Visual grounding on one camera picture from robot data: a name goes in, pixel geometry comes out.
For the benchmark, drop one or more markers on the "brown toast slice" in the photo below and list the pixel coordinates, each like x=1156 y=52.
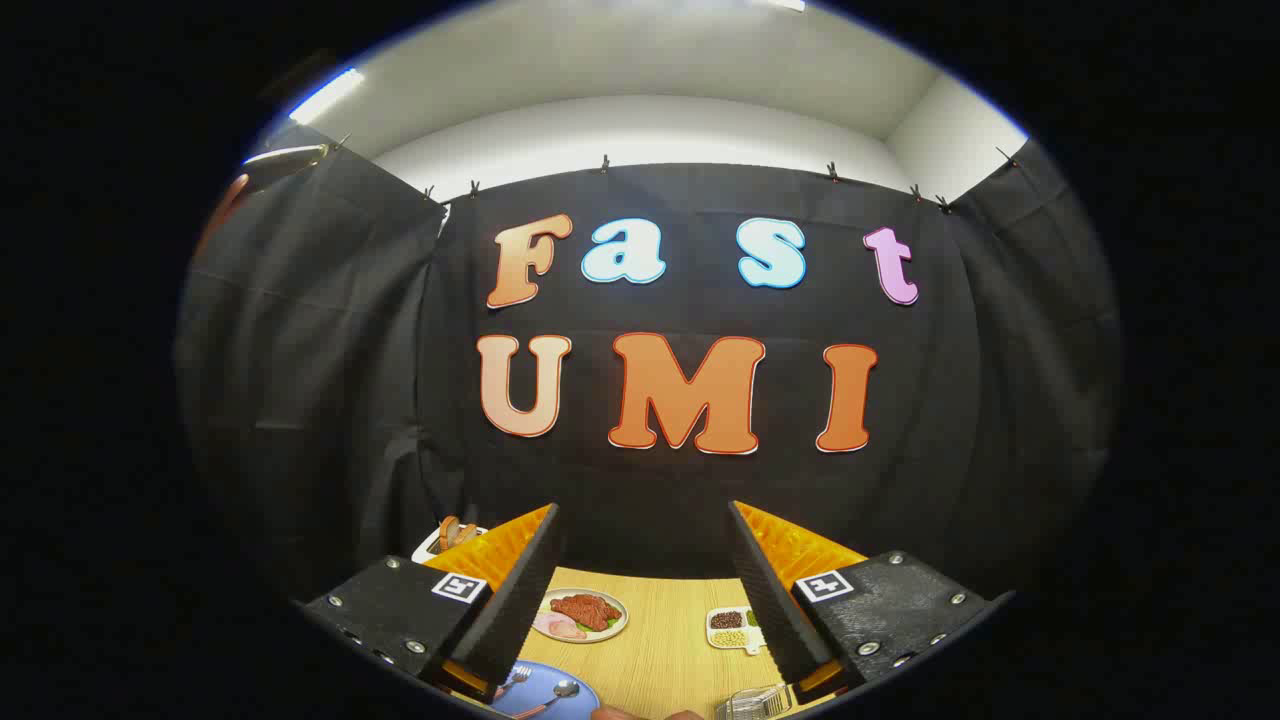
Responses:
x=447 y=532
x=467 y=533

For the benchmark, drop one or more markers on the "white toaster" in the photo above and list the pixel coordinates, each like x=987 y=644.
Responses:
x=430 y=548

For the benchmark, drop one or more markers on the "white round dinner plate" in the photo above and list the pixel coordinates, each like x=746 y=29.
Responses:
x=585 y=637

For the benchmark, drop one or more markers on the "brown steak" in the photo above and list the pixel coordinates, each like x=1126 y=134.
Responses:
x=585 y=610

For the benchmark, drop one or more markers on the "pile of dark red beans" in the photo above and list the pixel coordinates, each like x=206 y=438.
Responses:
x=725 y=620

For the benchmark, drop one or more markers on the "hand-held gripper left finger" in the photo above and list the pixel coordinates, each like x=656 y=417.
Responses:
x=520 y=600

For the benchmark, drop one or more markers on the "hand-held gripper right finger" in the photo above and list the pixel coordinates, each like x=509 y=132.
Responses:
x=770 y=600

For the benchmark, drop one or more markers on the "pink ham slices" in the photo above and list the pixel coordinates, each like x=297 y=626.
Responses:
x=556 y=627

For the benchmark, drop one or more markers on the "white divided dish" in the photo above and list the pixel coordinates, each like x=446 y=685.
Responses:
x=722 y=649

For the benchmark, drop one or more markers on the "pile of yellow soybeans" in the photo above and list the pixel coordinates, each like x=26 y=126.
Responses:
x=729 y=638

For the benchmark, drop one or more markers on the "blue round plate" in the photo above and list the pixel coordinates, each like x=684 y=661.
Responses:
x=545 y=675

